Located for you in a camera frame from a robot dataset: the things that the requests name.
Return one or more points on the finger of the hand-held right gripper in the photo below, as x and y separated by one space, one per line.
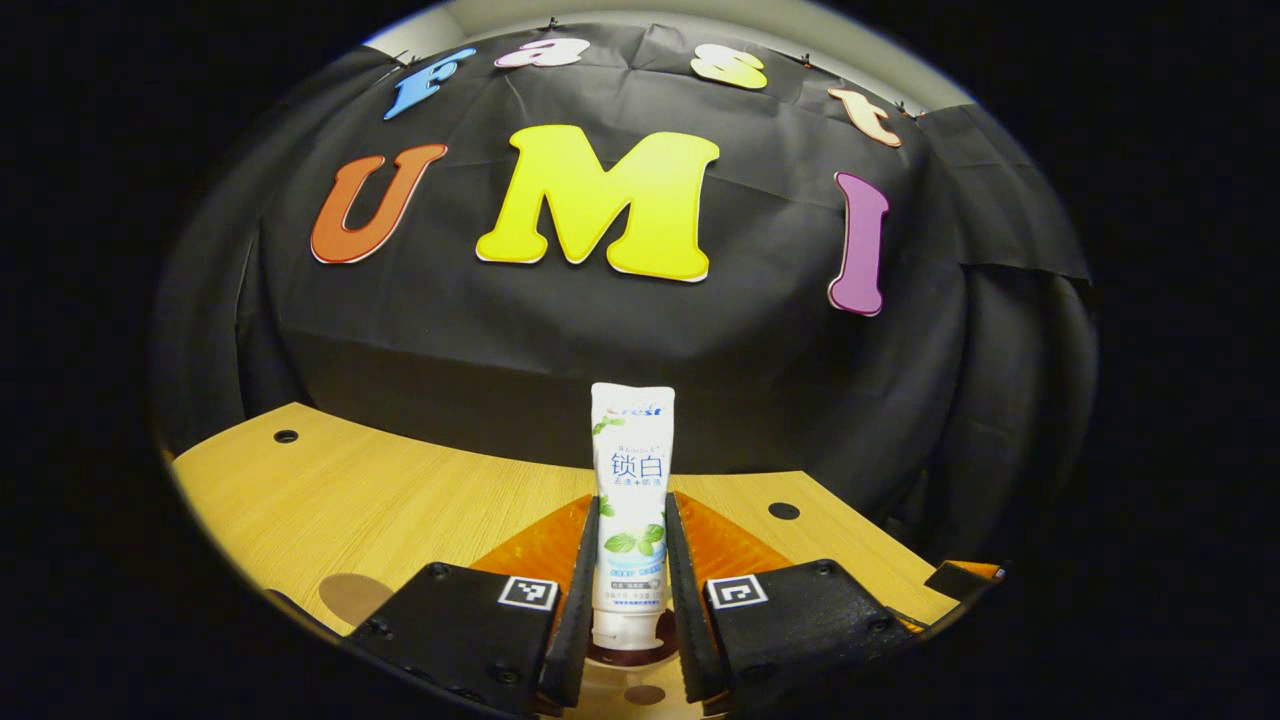
955 578

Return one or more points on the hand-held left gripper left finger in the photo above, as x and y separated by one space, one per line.
575 620

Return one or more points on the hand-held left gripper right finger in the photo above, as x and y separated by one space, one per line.
683 620

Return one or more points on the beige cup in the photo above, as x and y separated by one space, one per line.
610 690

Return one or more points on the white toothpaste tube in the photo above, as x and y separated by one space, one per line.
632 470

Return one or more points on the round brown coaster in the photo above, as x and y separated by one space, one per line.
350 598

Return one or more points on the wooden desktop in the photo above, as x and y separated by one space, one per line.
400 500

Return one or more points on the black backdrop cloth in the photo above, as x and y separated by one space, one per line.
760 400

